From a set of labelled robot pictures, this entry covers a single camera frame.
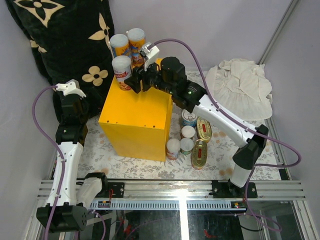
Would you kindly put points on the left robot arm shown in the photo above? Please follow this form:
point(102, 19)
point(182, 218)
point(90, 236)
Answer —
point(66, 208)

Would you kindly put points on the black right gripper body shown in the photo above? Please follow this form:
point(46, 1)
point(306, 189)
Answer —
point(153, 77)

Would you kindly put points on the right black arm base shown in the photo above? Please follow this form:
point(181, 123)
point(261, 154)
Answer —
point(224, 189)

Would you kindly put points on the upper gold oval tin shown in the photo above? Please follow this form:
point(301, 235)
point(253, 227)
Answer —
point(204, 130)

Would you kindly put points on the yellow wooden shelf box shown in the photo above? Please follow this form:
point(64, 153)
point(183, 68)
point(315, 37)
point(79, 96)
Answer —
point(137, 124)

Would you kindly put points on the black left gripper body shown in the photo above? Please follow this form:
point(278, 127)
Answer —
point(85, 115)

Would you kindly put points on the red white lidded can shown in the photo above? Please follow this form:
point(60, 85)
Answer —
point(122, 70)

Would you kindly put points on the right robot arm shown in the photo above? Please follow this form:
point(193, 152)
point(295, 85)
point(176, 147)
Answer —
point(246, 136)

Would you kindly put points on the brown can white lid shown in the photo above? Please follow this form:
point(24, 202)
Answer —
point(187, 132)

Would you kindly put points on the aluminium frame rail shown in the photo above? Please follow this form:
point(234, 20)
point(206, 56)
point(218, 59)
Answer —
point(194, 194)

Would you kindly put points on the white crumpled cloth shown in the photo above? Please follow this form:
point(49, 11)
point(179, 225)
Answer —
point(240, 86)

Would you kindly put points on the black floral plush pillow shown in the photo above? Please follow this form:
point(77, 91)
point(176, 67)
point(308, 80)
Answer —
point(70, 40)

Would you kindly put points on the gold oval tin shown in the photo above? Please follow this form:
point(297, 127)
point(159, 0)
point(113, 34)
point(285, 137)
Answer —
point(199, 154)
point(204, 130)

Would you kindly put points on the orange blue lidded can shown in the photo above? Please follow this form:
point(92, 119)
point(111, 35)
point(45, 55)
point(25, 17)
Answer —
point(120, 45)

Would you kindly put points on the grey lidded small can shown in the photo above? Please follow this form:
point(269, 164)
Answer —
point(186, 145)

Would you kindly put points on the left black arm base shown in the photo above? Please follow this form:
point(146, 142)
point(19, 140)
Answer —
point(113, 190)

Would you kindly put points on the orange lidded front can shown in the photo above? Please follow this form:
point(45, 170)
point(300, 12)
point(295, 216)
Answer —
point(136, 38)

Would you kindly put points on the blue round tin can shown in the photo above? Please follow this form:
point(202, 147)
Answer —
point(188, 119)

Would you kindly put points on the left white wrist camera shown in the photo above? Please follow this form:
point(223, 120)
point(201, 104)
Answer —
point(71, 87)

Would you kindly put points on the lower gold oval tin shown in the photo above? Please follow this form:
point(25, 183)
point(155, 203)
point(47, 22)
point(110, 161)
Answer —
point(199, 154)

